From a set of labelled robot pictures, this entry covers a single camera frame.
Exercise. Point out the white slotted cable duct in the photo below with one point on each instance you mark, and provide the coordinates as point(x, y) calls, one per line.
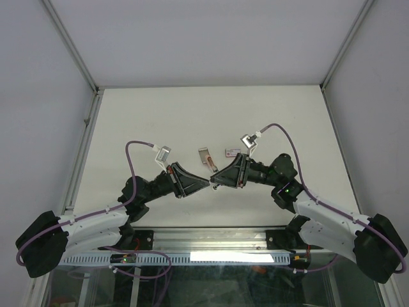
point(98, 259)

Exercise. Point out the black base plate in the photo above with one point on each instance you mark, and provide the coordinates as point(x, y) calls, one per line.
point(142, 240)
point(277, 239)

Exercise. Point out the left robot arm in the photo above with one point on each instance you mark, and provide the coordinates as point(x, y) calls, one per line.
point(37, 262)

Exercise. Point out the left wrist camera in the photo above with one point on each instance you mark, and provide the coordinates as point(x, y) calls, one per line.
point(162, 153)

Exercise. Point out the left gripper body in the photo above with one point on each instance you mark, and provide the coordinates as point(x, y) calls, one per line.
point(161, 186)

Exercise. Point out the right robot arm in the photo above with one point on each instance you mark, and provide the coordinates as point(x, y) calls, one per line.
point(372, 243)

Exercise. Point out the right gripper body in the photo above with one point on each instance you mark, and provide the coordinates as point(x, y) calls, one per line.
point(258, 173)

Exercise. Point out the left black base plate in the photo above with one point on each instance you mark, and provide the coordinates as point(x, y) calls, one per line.
point(142, 240)

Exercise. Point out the pink white stapler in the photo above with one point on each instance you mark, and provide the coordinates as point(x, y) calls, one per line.
point(210, 163)

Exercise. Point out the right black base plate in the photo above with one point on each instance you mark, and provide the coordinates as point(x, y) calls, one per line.
point(277, 239)

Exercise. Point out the aluminium mounting rail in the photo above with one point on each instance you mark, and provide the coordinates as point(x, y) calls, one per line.
point(207, 236)

